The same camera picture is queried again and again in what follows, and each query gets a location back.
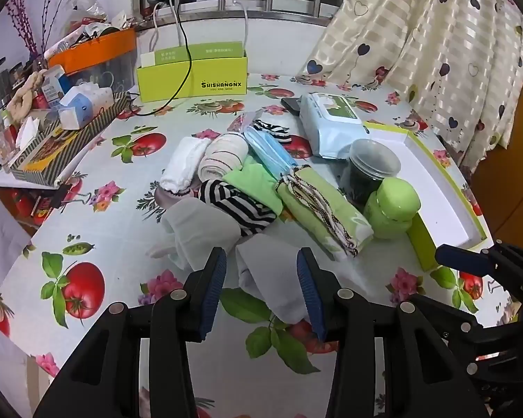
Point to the clear plastic bag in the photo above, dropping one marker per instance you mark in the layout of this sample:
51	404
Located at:
89	6

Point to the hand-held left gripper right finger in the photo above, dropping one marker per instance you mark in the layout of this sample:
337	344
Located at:
307	291

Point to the lime green cardboard box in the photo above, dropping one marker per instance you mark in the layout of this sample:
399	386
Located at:
165	82

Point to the white tissue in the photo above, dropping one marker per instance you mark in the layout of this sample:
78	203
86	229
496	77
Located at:
26	133

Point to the cream heart print curtain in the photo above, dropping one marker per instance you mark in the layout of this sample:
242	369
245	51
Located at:
418	30

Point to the white towel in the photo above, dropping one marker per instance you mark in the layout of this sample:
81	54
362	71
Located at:
183	165

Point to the black phone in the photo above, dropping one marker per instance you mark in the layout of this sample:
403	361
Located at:
291	105

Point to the fruit print tablecloth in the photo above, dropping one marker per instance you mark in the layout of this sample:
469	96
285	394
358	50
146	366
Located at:
122	226

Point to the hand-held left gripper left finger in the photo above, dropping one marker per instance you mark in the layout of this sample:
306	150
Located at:
213	287

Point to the clear plastic packet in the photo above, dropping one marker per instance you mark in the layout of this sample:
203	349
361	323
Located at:
244	122

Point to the clear plastic container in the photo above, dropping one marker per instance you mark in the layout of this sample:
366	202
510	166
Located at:
370	165

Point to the white tray green rim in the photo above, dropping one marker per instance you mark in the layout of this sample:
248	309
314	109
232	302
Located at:
440	200

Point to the wet wipes pack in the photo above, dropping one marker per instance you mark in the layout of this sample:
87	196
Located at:
327	130

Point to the green cloth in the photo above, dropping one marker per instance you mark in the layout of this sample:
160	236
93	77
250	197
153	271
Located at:
252	183

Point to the beige striped towel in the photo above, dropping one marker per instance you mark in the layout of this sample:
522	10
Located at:
224	156

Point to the orange plastic tray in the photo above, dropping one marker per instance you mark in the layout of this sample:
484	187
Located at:
96	50

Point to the green jar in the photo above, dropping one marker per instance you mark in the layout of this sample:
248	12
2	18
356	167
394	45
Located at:
392	209

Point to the small blue white box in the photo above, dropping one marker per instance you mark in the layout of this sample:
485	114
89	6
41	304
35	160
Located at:
52	85

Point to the white tube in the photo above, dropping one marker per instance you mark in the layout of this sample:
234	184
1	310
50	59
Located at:
61	48

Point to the purple decorative branches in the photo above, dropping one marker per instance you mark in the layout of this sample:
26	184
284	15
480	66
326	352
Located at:
24	21

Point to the green folded towel braided trim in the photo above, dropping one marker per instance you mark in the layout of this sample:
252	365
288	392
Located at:
318	209

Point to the beige braided plush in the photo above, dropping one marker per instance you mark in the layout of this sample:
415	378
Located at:
24	96

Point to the black binder clip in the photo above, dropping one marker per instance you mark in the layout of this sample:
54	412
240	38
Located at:
54	198

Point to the blue face mask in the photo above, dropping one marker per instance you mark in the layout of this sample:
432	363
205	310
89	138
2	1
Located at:
268	150

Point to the brown wooden cabinet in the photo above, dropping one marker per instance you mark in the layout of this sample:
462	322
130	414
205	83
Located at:
518	183

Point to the dark transparent storage box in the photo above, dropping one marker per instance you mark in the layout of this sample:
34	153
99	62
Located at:
109	72

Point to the white blue tissue pack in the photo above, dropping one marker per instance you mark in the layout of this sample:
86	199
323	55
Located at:
83	104

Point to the white sock mauve toe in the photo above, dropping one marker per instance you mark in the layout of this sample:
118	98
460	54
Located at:
196	230

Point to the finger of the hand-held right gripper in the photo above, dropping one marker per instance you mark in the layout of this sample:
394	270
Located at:
453	320
462	259

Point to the large black white striped sock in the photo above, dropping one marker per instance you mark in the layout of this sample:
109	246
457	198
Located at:
239	209

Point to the striped cardboard box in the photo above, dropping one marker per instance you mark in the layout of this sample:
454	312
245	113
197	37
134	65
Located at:
69	148

